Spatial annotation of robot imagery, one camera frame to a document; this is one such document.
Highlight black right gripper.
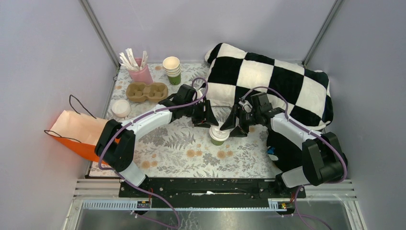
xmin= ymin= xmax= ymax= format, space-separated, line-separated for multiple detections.
xmin=219 ymin=104 xmax=260 ymax=138

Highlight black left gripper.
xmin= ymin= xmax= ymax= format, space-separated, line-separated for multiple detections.
xmin=183 ymin=99 xmax=219 ymax=128

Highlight green paper coffee cup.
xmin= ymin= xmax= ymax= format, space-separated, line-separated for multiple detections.
xmin=211 ymin=138 xmax=224 ymax=146

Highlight white plastic cup lid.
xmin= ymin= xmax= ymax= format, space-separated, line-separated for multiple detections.
xmin=209 ymin=126 xmax=230 ymax=141

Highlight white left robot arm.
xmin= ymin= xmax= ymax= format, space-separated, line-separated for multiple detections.
xmin=94 ymin=84 xmax=218 ymax=197

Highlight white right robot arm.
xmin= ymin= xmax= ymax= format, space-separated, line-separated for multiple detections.
xmin=220 ymin=92 xmax=347 ymax=197

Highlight black white checkered blanket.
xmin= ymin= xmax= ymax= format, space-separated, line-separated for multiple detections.
xmin=204 ymin=43 xmax=334 ymax=130

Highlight floral patterned table mat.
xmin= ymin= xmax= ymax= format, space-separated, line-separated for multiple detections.
xmin=105 ymin=63 xmax=281 ymax=178

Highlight black cloth bundle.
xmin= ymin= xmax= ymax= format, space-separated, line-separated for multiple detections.
xmin=267 ymin=129 xmax=320 ymax=174

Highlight stack of green paper cups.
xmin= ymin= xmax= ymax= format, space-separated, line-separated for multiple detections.
xmin=162 ymin=57 xmax=181 ymax=85

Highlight brown cardboard cup carrier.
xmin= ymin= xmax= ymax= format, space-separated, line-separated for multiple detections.
xmin=126 ymin=82 xmax=169 ymax=103

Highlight pink straw holder cup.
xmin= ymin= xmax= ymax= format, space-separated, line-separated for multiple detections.
xmin=128 ymin=65 xmax=154 ymax=84

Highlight orange paper bag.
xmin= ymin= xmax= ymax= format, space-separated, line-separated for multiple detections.
xmin=44 ymin=94 xmax=108 ymax=162

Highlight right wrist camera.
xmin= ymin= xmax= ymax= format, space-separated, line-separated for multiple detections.
xmin=238 ymin=98 xmax=252 ymax=113

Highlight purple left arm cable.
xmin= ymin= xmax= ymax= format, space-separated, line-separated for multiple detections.
xmin=97 ymin=77 xmax=209 ymax=230

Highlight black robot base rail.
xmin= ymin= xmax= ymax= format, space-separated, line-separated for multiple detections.
xmin=119 ymin=177 xmax=296 ymax=209

